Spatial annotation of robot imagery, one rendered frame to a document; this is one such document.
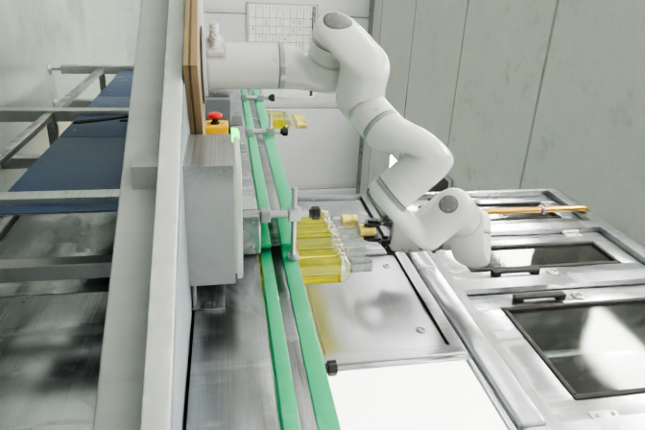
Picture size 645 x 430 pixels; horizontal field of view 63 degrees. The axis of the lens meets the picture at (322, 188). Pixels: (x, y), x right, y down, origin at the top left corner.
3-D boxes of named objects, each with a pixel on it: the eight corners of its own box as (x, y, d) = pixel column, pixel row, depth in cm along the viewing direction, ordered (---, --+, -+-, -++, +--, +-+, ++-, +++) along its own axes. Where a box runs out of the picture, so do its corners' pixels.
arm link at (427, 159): (346, 141, 102) (391, 196, 95) (401, 94, 99) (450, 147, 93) (370, 162, 114) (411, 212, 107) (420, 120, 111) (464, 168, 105)
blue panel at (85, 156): (1, 287, 115) (202, 275, 122) (-15, 213, 108) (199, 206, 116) (124, 107, 259) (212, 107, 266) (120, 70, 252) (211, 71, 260)
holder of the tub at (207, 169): (191, 312, 93) (236, 309, 94) (181, 166, 82) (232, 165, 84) (195, 262, 109) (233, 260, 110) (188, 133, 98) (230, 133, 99)
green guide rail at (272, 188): (259, 218, 114) (297, 217, 115) (259, 214, 113) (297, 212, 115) (237, 69, 272) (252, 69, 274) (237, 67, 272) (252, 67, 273)
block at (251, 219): (227, 257, 111) (261, 256, 112) (226, 217, 107) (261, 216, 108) (227, 250, 114) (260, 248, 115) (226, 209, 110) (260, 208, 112)
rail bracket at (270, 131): (245, 137, 163) (288, 137, 165) (245, 114, 160) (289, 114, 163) (245, 133, 167) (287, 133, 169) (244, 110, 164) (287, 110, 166)
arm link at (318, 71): (277, 102, 113) (350, 101, 116) (281, 53, 102) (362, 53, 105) (274, 70, 118) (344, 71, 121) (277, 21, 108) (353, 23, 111)
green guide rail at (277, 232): (259, 249, 117) (296, 247, 118) (259, 245, 116) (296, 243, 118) (237, 83, 275) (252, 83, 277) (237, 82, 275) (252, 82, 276)
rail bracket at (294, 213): (261, 263, 113) (319, 260, 115) (261, 191, 106) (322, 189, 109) (260, 256, 116) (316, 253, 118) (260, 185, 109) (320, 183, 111)
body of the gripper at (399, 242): (430, 245, 144) (389, 242, 144) (435, 211, 140) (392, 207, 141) (433, 259, 137) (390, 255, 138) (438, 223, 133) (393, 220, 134)
